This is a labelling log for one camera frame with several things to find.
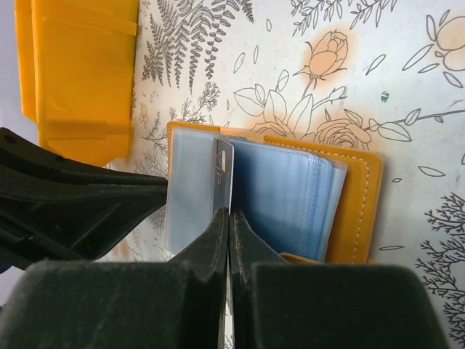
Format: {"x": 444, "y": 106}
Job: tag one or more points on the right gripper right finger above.
{"x": 277, "y": 304}

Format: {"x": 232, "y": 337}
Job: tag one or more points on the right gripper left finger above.
{"x": 174, "y": 304}

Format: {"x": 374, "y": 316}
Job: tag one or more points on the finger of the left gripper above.
{"x": 54, "y": 208}

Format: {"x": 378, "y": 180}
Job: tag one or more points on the tan leather card holder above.
{"x": 308, "y": 201}

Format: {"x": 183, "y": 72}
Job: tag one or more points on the yellow plastic bin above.
{"x": 76, "y": 67}

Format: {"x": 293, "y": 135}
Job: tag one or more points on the floral table mat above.
{"x": 384, "y": 76}

